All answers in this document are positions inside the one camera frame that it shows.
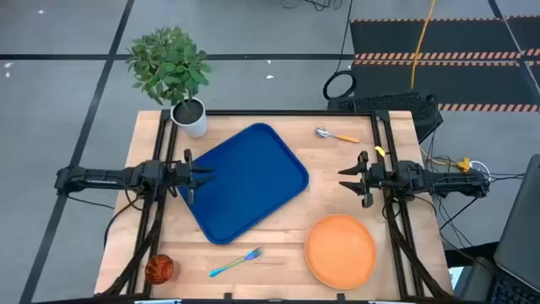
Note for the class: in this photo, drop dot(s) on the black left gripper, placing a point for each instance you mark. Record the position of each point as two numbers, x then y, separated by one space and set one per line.
181 175

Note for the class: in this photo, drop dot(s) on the yellow tape tag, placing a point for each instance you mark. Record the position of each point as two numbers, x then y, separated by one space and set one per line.
380 151

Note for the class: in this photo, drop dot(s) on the green leafy plant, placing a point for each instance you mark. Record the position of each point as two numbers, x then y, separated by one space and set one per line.
169 63

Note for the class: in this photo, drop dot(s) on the black striped floor mat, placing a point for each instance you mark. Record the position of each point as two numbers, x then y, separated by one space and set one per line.
443 38

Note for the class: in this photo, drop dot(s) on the blue plastic tray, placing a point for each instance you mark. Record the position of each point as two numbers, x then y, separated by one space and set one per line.
249 181

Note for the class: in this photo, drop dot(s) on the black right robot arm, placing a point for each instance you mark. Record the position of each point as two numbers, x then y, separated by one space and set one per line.
439 179

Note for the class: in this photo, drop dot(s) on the white plant pot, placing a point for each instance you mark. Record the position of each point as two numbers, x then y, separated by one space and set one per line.
192 122

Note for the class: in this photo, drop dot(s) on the orange ribbed cup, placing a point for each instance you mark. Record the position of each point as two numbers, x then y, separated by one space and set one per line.
159 269

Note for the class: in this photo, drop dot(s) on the black keyboard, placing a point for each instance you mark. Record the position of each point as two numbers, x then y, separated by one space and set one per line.
512 293

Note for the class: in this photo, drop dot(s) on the iridescent blue fork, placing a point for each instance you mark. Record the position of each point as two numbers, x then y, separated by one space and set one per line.
236 262

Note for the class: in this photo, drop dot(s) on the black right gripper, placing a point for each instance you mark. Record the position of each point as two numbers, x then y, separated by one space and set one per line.
373 179

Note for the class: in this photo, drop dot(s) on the computer monitor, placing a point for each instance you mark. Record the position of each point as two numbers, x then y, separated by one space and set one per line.
521 219

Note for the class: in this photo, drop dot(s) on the black aluminium table frame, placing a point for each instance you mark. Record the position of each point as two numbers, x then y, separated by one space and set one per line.
390 135

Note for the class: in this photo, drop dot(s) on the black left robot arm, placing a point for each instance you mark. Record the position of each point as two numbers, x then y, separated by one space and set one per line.
105 177

